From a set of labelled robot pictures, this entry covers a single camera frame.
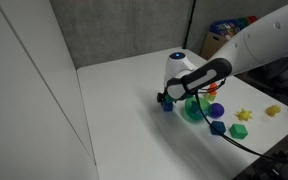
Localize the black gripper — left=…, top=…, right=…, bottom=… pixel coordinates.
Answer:
left=156, top=91, right=167, bottom=106

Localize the purple cube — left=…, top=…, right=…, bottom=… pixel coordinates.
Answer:
left=161, top=101, right=175, bottom=113

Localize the dark blue cube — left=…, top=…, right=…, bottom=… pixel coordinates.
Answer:
left=210, top=120, right=227, bottom=136

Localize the green cube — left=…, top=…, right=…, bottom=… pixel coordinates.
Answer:
left=229, top=123, right=249, bottom=140

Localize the green bowl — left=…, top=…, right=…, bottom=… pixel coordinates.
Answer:
left=184, top=96, right=213, bottom=123

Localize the yellow-green small block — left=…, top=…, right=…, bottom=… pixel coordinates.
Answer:
left=204, top=92, right=217, bottom=102

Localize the orange toy figure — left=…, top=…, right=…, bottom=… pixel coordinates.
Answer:
left=207, top=82, right=219, bottom=97

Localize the purple ball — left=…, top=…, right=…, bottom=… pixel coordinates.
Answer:
left=209, top=102, right=225, bottom=119

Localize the brown cardboard box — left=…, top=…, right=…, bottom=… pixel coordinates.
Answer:
left=199, top=30, right=233, bottom=62

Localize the yellow spiky toy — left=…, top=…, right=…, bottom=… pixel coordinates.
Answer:
left=234, top=108, right=253, bottom=122

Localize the black tripod pole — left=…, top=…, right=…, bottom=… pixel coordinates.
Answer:
left=182, top=0, right=198, bottom=50

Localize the colourful toy package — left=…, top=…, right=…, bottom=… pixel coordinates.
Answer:
left=209, top=15, right=259, bottom=38

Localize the yellow duck toy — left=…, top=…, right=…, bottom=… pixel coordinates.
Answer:
left=265, top=104, right=282, bottom=118

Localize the black perforated base board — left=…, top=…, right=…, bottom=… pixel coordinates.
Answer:
left=232, top=124, right=288, bottom=180

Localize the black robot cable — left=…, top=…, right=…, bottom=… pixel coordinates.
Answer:
left=193, top=78, right=288, bottom=164

